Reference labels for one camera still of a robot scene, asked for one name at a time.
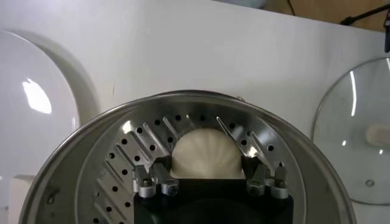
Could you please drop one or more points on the white round plate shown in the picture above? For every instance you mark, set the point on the white round plate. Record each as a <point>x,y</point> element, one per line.
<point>30,137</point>

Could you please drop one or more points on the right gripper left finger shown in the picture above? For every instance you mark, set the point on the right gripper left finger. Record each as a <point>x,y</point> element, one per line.
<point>146,182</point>

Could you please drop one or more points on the round glass pot lid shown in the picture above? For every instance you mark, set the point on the round glass pot lid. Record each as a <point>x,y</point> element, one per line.
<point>350,152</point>

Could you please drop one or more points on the stainless steel steamer basket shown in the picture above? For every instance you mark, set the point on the stainless steel steamer basket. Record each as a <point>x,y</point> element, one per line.
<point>91,143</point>

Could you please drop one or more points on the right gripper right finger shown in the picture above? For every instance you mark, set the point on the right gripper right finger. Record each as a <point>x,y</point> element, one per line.
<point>259,179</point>

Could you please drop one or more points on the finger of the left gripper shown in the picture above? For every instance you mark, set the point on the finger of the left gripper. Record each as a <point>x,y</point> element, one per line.
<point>387,33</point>

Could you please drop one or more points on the thin black rod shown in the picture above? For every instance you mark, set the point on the thin black rod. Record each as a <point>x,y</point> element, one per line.
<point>347,20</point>

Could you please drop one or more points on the white steamed baozi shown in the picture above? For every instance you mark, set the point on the white steamed baozi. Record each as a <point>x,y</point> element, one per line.
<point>207,152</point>

